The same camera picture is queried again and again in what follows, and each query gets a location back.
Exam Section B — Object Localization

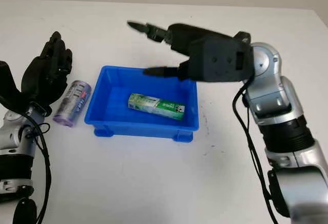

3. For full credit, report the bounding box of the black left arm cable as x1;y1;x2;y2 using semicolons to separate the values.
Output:
22;113;53;224

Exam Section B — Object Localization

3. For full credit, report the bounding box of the purple garbage bag roll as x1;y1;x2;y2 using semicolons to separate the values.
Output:
53;79;92;128

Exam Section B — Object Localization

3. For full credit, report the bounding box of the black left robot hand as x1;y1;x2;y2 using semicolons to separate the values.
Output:
20;31;74;117

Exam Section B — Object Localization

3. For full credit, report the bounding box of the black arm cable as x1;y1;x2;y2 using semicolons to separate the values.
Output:
22;113;53;224
232;78;280;224

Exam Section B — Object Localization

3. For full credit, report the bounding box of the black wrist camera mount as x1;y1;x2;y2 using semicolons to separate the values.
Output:
189;35;255;83
0;60;27;112

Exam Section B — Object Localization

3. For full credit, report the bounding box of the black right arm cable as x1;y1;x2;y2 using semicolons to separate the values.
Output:
232;78;280;224

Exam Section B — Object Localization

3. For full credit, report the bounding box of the blue plastic tray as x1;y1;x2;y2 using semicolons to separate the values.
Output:
84;65;200;143

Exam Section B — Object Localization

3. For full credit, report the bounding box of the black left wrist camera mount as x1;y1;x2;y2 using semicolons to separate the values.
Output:
0;60;27;112

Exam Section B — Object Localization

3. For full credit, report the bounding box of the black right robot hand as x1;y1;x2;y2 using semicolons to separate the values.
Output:
127;20;251;82

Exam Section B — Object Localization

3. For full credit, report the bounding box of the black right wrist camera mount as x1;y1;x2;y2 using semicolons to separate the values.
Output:
189;35;255;83

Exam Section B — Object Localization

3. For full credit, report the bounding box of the green toothpaste box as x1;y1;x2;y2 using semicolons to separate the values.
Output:
127;93;186;121

